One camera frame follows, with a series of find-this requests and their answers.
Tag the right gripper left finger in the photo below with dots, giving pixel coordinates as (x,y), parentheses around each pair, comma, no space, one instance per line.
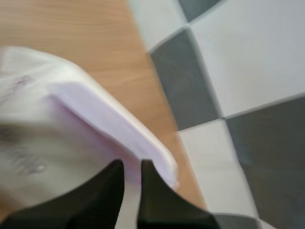
(90,205)

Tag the checked cloth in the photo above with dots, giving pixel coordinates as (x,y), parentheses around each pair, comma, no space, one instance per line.
(233,83)

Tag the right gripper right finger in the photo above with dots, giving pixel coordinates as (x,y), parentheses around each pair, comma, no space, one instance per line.
(164,205)

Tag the white wet wipes pack lilac lid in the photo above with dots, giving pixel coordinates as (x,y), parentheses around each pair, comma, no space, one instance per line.
(71,124)

